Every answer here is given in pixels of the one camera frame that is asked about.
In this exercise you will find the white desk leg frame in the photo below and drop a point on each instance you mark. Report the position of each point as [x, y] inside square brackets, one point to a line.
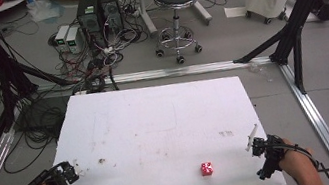
[147, 14]

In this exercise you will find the white bench power supply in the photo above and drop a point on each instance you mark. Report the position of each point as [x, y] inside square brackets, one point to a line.
[62, 38]
[73, 40]

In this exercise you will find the large black computer tower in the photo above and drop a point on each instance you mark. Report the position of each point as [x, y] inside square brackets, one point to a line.
[90, 20]

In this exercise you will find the long aluminium cross rail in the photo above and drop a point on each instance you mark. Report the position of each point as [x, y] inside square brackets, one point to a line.
[182, 70]

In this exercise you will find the clear plastic bag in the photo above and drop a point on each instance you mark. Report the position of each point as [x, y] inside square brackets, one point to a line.
[45, 9]

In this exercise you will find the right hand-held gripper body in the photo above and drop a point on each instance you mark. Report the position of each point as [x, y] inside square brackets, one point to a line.
[269, 156]

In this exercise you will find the red die with white dots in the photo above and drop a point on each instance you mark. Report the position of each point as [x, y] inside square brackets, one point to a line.
[206, 169]

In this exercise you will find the slim black computer tower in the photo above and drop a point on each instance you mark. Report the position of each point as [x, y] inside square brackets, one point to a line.
[111, 10]

